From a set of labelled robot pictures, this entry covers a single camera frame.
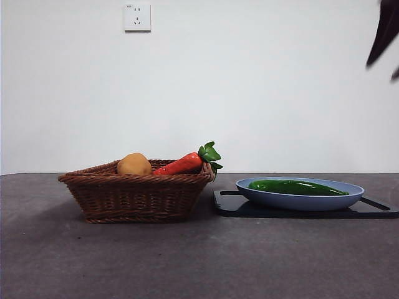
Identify green pepper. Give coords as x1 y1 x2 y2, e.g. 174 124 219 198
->
248 179 350 197

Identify blue round plate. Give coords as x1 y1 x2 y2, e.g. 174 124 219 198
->
235 177 365 212

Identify orange carrot with green leaves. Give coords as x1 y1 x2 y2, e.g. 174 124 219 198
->
151 141 223 182

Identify yellow-brown potato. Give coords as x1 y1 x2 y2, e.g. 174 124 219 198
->
117 153 153 176

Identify brown wicker basket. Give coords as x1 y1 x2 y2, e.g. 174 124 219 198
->
57 159 216 224

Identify white wall socket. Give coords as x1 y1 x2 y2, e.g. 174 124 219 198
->
124 2 151 33

